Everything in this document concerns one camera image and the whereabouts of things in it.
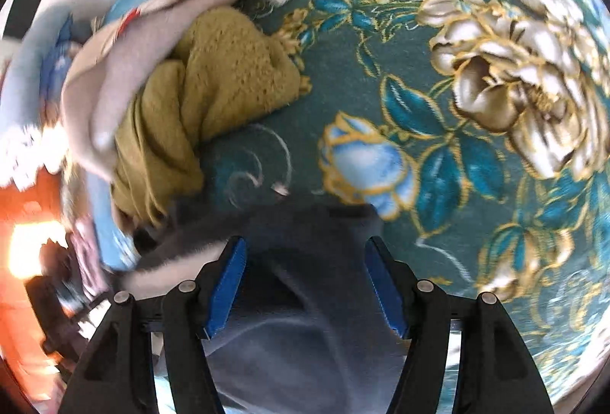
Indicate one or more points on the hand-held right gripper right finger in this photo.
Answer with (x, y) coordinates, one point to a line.
(388, 291)

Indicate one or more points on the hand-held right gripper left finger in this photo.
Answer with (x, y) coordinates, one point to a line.
(228, 286)

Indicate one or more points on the dark grey fleece garment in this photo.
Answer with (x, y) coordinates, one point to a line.
(309, 299)

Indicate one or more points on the pink folded garment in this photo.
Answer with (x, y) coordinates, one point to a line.
(90, 256)

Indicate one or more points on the dark grey folded garment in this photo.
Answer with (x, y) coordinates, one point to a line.
(52, 309)

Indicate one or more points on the olive knitted sweater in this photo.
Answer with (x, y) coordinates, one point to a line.
(214, 75)

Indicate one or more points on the orange wooden headboard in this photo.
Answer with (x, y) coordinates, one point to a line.
(24, 204)

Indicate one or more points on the blue floral blanket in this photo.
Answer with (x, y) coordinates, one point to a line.
(429, 61)

